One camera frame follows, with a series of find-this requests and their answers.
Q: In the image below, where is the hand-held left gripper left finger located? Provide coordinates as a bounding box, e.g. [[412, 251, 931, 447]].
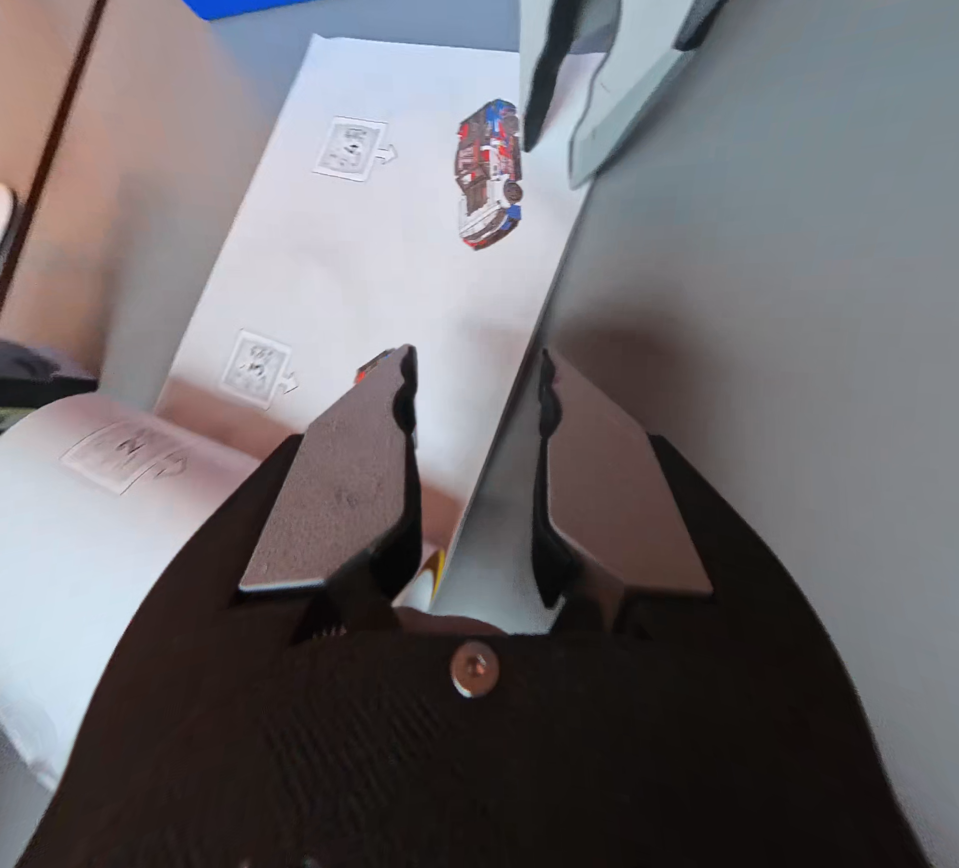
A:
[[239, 344, 424, 608]]

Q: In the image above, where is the white lego instruction booklet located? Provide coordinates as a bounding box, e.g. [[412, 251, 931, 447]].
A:
[[0, 32, 609, 796]]

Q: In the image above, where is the dark cloth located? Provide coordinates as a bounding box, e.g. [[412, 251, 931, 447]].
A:
[[0, 339, 100, 399]]

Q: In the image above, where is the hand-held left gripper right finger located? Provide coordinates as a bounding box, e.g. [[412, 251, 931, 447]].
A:
[[530, 347, 714, 634]]

